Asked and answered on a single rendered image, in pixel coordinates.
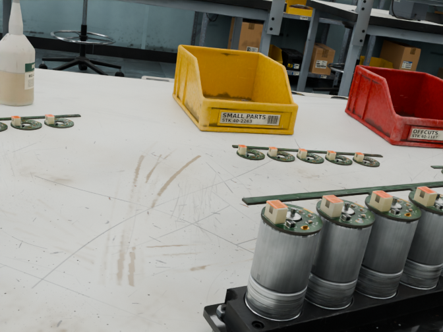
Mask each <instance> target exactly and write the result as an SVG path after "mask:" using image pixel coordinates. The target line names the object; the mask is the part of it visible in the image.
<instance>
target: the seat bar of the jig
mask: <svg viewBox="0 0 443 332"><path fill-rule="evenodd" d="M246 291H247V286H242V287H235V288H230V289H227V291H226V296H225V302H224V304H226V309H225V315H224V319H223V320H224V321H225V322H226V324H227V325H228V326H229V328H230V329H231V330H232V332H338V331H343V330H346V329H351V328H354V327H358V326H362V325H366V324H370V323H374V322H378V321H382V320H385V319H390V318H395V317H398V316H403V315H406V314H411V313H414V312H419V311H422V310H427V309H430V308H435V307H438V306H443V276H441V275H440V276H439V279H438V282H437V285H436V288H434V289H432V290H420V289H414V288H411V287H408V286H405V285H403V284H401V283H399V285H398V289H397V291H396V295H395V296H394V297H393V298H391V299H387V300H380V299H375V298H369V297H367V296H364V295H362V294H359V293H358V292H356V291H354V293H353V298H352V300H351V304H350V306H349V307H348V308H346V309H343V310H327V309H324V308H319V307H318V306H315V305H313V304H311V303H309V302H307V301H306V300H305V299H304V301H303V306H302V309H301V315H300V316H299V317H298V318H297V319H294V320H292V321H286V322H278V321H270V320H267V319H264V318H261V317H259V316H257V315H256V314H254V313H252V312H251V311H250V310H249V309H248V308H247V306H246V304H245V295H246Z"/></svg>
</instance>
